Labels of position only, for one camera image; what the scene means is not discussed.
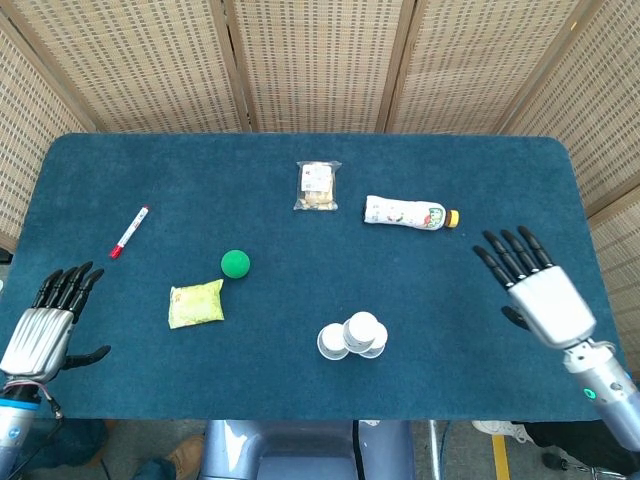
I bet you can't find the white drink bottle yellow cap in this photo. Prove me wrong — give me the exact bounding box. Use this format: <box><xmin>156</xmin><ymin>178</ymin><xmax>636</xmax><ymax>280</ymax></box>
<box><xmin>363</xmin><ymin>194</ymin><xmax>461</xmax><ymax>232</ymax></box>

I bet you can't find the black trousers leg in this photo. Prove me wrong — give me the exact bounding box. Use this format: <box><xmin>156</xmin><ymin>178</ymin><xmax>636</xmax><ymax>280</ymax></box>
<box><xmin>522</xmin><ymin>419</ymin><xmax>619</xmax><ymax>454</ymax></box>

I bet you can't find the black torso cable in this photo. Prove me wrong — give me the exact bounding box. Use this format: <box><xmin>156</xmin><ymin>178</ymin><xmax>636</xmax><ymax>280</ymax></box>
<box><xmin>352</xmin><ymin>419</ymin><xmax>364</xmax><ymax>480</ymax></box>

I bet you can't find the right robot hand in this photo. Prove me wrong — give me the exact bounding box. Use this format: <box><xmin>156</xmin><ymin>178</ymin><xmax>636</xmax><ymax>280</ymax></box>
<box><xmin>472</xmin><ymin>225</ymin><xmax>599</xmax><ymax>351</ymax></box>

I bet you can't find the blue felt table cloth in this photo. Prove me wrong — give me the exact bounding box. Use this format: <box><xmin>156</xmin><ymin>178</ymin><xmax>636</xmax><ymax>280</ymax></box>
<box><xmin>9</xmin><ymin>132</ymin><xmax>634</xmax><ymax>421</ymax></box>

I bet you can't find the black swivel chair base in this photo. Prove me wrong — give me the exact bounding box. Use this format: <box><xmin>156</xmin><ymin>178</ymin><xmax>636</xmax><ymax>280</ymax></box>
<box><xmin>542</xmin><ymin>451</ymin><xmax>632</xmax><ymax>480</ymax></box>

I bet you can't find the woven bamboo screen panel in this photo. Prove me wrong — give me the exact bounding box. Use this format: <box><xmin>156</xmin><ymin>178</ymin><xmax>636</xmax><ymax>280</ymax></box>
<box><xmin>587</xmin><ymin>187</ymin><xmax>640</xmax><ymax>377</ymax></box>
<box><xmin>388</xmin><ymin>0</ymin><xmax>601</xmax><ymax>135</ymax></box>
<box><xmin>0</xmin><ymin>9</ymin><xmax>97</xmax><ymax>252</ymax></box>
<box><xmin>223</xmin><ymin>0</ymin><xmax>417</xmax><ymax>134</ymax></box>
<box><xmin>2</xmin><ymin>0</ymin><xmax>252</xmax><ymax>134</ymax></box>
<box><xmin>499</xmin><ymin>0</ymin><xmax>640</xmax><ymax>212</ymax></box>

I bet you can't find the metal table leg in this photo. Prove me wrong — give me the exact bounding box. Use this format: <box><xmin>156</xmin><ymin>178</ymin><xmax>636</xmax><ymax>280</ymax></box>
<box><xmin>428</xmin><ymin>420</ymin><xmax>446</xmax><ymax>480</ymax></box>

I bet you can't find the blue-grey robot torso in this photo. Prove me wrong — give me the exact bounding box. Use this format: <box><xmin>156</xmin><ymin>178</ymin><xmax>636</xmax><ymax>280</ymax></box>
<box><xmin>199</xmin><ymin>419</ymin><xmax>416</xmax><ymax>480</ymax></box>

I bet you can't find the white sneaker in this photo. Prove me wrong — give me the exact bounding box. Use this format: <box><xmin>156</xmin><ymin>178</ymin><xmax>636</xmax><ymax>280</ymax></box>
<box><xmin>472</xmin><ymin>419</ymin><xmax>534</xmax><ymax>445</ymax></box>

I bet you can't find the yellow-green snack packet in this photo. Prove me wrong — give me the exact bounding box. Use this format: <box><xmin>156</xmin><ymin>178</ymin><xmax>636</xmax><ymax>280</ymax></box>
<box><xmin>168</xmin><ymin>278</ymin><xmax>226</xmax><ymax>330</ymax></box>

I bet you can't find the blue jeans leg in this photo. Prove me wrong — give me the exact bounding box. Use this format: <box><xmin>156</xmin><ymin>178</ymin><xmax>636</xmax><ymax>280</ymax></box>
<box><xmin>133</xmin><ymin>457</ymin><xmax>174</xmax><ymax>480</ymax></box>

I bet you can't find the brown leather shoe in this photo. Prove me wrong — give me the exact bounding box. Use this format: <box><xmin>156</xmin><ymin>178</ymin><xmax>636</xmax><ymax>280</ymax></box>
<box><xmin>166</xmin><ymin>434</ymin><xmax>207</xmax><ymax>480</ymax></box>

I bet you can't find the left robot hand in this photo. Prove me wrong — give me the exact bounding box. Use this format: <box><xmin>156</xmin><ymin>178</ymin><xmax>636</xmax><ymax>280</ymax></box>
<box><xmin>0</xmin><ymin>260</ymin><xmax>112</xmax><ymax>386</ymax></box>

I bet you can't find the clear bag of crackers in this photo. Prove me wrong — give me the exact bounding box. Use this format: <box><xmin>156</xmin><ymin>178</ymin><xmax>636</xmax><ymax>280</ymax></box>
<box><xmin>293</xmin><ymin>160</ymin><xmax>343</xmax><ymax>212</ymax></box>

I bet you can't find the red white marker pen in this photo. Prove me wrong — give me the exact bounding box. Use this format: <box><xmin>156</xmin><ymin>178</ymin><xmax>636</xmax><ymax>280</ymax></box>
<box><xmin>108</xmin><ymin>204</ymin><xmax>151</xmax><ymax>260</ymax></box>

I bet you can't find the white paper cup green flower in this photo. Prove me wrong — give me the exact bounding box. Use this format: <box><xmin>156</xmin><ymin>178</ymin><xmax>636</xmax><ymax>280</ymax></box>
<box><xmin>316</xmin><ymin>322</ymin><xmax>351</xmax><ymax>361</ymax></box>
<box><xmin>342</xmin><ymin>311</ymin><xmax>379</xmax><ymax>351</ymax></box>

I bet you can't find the green foam ball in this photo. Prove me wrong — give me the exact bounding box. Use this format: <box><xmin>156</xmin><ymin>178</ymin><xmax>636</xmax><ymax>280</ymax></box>
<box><xmin>220</xmin><ymin>249</ymin><xmax>252</xmax><ymax>279</ymax></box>

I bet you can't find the white paper cup blue flower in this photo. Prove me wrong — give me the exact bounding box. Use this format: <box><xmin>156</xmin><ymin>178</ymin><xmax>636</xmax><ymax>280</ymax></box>
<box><xmin>357</xmin><ymin>322</ymin><xmax>390</xmax><ymax>360</ymax></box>

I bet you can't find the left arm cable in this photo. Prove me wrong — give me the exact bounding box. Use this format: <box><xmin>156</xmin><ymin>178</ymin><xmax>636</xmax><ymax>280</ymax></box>
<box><xmin>3</xmin><ymin>380</ymin><xmax>65</xmax><ymax>420</ymax></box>

